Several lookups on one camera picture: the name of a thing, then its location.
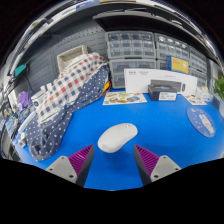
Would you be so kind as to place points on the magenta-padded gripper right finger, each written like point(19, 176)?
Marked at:
point(163, 166)

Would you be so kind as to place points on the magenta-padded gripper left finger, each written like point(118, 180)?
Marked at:
point(63, 168)

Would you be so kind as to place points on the white computer mouse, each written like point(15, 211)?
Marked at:
point(116, 137)

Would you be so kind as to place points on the round blue printed mouse pad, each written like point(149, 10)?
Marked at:
point(201, 122)

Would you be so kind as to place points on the navy polka dot cloth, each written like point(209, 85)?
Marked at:
point(53, 136)

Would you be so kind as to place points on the cartoon sticker sheet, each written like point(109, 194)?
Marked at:
point(194, 100)

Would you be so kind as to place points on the small black box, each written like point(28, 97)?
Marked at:
point(160, 93)

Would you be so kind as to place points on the purple plastic object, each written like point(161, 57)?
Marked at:
point(24, 100)

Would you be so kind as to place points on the colourful food sticker sheet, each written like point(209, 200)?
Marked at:
point(123, 98)

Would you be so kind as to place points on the red blue checked cloth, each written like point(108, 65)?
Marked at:
point(68, 86)

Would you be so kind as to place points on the white blue tissue box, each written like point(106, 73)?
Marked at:
point(204, 94)

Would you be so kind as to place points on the long white keyboard box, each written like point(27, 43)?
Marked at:
point(140, 80)

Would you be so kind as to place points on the yellow plastic tool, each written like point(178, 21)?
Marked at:
point(106, 86)

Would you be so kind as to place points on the potted green plant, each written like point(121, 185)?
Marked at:
point(219, 87)

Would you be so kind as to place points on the yellow and blue box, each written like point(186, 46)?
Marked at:
point(177, 64)

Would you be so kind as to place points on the teal plastic holder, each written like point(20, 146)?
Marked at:
point(20, 70)

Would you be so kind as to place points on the white woven basket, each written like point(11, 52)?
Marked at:
point(70, 56)

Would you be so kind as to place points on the grey pegboard panel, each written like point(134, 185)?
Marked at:
point(76, 40)

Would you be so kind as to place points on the dark overhead shelf unit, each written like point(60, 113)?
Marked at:
point(133, 20)

